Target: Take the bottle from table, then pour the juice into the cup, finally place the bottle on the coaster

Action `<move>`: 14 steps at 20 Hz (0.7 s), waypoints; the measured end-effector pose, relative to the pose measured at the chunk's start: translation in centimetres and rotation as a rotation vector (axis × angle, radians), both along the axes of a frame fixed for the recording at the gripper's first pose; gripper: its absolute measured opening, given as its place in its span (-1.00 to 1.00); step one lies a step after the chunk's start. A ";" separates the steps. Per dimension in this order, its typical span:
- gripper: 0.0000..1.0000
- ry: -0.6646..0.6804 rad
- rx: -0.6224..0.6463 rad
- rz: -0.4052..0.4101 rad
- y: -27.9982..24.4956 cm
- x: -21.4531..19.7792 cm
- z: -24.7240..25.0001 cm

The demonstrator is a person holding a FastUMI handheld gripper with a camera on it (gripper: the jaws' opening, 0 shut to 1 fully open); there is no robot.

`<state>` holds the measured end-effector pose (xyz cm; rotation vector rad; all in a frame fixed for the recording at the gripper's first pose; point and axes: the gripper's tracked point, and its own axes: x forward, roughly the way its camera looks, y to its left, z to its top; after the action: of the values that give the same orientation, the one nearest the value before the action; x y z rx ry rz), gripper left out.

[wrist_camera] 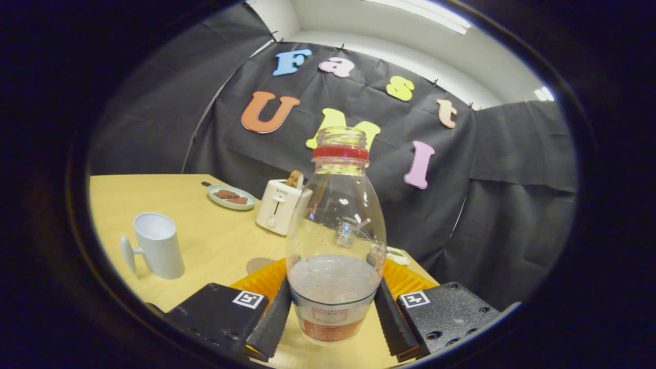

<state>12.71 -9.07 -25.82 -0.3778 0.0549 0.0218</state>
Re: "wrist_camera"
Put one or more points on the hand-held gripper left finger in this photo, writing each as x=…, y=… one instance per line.
x=274, y=323

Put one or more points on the white toaster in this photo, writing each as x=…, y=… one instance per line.
x=277, y=205

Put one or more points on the long ceiling light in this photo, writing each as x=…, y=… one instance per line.
x=425, y=13

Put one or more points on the pale green plate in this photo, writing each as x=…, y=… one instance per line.
x=230, y=205

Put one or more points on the small white green dish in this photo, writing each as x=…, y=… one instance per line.
x=398, y=254

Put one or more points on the white cup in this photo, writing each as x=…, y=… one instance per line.
x=159, y=246

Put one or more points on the brown round coaster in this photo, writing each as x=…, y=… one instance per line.
x=256, y=265

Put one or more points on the brown toast slice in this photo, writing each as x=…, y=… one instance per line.
x=294, y=178

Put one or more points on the reddish brown food piece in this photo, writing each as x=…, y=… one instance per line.
x=226, y=194
x=239, y=200

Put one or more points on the small ceiling light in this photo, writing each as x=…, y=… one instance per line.
x=544, y=94

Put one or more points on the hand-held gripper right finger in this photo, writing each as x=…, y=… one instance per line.
x=389, y=323

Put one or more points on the wooden table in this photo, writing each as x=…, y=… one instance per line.
x=215, y=241

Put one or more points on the clear plastic juice bottle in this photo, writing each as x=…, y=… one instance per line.
x=335, y=215

